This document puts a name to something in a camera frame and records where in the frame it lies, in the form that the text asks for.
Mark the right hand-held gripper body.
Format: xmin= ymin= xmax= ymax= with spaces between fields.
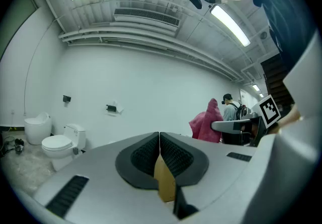
xmin=221 ymin=94 xmax=282 ymax=147

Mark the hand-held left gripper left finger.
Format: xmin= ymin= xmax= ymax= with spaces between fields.
xmin=34 ymin=131 xmax=172 ymax=222

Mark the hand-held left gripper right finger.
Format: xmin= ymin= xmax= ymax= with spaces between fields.
xmin=160 ymin=131 xmax=257 ymax=220

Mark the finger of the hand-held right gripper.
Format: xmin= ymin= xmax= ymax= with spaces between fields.
xmin=211 ymin=119 xmax=252 ymax=134

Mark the pink cloth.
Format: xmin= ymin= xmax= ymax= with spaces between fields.
xmin=189 ymin=98 xmax=224 ymax=143

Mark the person's right forearm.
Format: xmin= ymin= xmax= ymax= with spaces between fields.
xmin=278 ymin=104 xmax=305 ymax=134

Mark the white toilet with square tank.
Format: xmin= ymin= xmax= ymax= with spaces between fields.
xmin=41 ymin=123 xmax=87 ymax=171

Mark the white ceramic urinal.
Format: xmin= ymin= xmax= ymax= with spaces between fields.
xmin=24 ymin=111 xmax=53 ymax=145

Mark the large cardboard box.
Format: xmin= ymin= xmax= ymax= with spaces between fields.
xmin=154 ymin=154 xmax=176 ymax=203

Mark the dark staircase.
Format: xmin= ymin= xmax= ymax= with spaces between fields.
xmin=260 ymin=53 xmax=295 ymax=112

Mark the white paper sheet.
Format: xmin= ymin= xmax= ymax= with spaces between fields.
xmin=112 ymin=100 xmax=124 ymax=115

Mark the person's black shirt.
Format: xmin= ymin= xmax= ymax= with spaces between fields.
xmin=235 ymin=0 xmax=317 ymax=72

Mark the white ceiling air conditioner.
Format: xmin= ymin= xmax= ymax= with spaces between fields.
xmin=113 ymin=8 xmax=181 ymax=28

